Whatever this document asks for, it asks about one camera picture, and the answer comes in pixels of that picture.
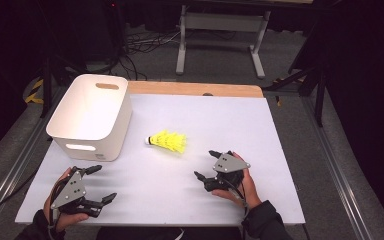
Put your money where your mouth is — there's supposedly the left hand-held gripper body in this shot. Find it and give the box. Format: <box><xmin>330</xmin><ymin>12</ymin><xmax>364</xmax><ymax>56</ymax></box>
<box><xmin>50</xmin><ymin>165</ymin><xmax>103</xmax><ymax>218</ymax></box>

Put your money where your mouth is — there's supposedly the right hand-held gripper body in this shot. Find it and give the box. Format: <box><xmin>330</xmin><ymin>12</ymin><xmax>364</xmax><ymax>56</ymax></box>
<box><xmin>204</xmin><ymin>152</ymin><xmax>252</xmax><ymax>193</ymax></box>

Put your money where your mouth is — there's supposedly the yellow shuttlecock with white cork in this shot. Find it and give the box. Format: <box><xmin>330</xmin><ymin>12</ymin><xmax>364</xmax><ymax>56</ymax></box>
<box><xmin>144</xmin><ymin>129</ymin><xmax>188</xmax><ymax>154</ymax></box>

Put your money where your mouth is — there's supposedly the white plastic storage bin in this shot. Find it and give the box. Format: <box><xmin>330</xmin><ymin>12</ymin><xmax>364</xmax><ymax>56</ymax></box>
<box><xmin>45</xmin><ymin>73</ymin><xmax>133</xmax><ymax>163</ymax></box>

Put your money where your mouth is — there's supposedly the person's left hand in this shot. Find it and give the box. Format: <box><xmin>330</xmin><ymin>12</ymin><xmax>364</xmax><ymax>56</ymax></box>
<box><xmin>42</xmin><ymin>167</ymin><xmax>90</xmax><ymax>233</ymax></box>

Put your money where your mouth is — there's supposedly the person's right hand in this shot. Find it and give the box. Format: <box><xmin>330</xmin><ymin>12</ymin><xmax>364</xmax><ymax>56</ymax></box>
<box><xmin>212</xmin><ymin>152</ymin><xmax>263</xmax><ymax>211</ymax></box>

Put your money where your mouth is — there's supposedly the white table cover sheet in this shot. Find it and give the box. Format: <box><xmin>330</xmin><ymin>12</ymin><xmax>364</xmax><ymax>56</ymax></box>
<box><xmin>14</xmin><ymin>93</ymin><xmax>306</xmax><ymax>226</ymax></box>

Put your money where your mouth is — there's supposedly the person's dark torso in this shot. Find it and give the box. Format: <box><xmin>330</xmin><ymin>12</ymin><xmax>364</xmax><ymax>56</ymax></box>
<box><xmin>95</xmin><ymin>226</ymin><xmax>245</xmax><ymax>240</ymax></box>

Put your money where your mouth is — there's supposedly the wooden table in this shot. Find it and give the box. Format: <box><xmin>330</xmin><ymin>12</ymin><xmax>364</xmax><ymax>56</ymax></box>
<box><xmin>127</xmin><ymin>80</ymin><xmax>264</xmax><ymax>99</ymax></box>

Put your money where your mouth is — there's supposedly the black tripod stand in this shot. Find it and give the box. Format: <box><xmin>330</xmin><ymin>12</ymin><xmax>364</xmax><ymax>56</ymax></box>
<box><xmin>39</xmin><ymin>54</ymin><xmax>83</xmax><ymax>118</ymax></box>
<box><xmin>263</xmin><ymin>59</ymin><xmax>328</xmax><ymax>128</ymax></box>

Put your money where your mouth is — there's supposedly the yellow black floor tape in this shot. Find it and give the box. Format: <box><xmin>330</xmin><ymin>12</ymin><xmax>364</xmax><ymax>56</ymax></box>
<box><xmin>24</xmin><ymin>77</ymin><xmax>45</xmax><ymax>105</ymax></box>

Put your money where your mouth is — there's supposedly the left hand-held gripper cable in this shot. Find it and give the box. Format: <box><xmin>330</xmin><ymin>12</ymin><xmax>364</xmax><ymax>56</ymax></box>
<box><xmin>47</xmin><ymin>175</ymin><xmax>65</xmax><ymax>240</ymax></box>

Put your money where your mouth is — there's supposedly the hand-held gripper cable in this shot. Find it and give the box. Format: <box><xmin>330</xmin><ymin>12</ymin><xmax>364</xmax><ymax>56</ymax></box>
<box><xmin>47</xmin><ymin>175</ymin><xmax>65</xmax><ymax>240</ymax></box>
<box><xmin>221</xmin><ymin>178</ymin><xmax>250</xmax><ymax>218</ymax></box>

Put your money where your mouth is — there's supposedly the right hand-held gripper cable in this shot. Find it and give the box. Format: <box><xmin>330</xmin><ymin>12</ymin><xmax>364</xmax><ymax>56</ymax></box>
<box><xmin>221</xmin><ymin>178</ymin><xmax>250</xmax><ymax>218</ymax></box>

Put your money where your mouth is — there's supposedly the black floor cable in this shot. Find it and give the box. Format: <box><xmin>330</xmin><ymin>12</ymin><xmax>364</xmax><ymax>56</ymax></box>
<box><xmin>0</xmin><ymin>168</ymin><xmax>41</xmax><ymax>224</ymax></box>

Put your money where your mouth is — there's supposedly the grey metal floor rail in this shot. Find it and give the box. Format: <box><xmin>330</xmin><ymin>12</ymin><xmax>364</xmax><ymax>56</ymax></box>
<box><xmin>0</xmin><ymin>88</ymin><xmax>66</xmax><ymax>240</ymax></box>
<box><xmin>299</xmin><ymin>95</ymin><xmax>372</xmax><ymax>240</ymax></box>

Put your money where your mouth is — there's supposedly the bundle of floor cables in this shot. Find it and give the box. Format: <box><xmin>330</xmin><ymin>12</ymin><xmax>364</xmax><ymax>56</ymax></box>
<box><xmin>121</xmin><ymin>28</ymin><xmax>182</xmax><ymax>82</ymax></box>

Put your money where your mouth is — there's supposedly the grey metal desk frame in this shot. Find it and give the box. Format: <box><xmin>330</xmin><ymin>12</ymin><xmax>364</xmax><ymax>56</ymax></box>
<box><xmin>175</xmin><ymin>4</ymin><xmax>272</xmax><ymax>80</ymax></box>

